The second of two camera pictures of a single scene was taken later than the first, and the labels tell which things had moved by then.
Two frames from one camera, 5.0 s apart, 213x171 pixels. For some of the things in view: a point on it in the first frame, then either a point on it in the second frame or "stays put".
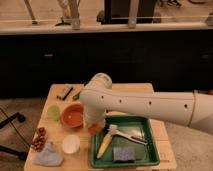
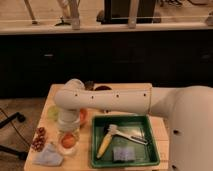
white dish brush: (114, 130) stays put
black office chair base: (9, 150) stays put
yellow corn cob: (104, 145) stays put
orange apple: (94, 129) -> (68, 141)
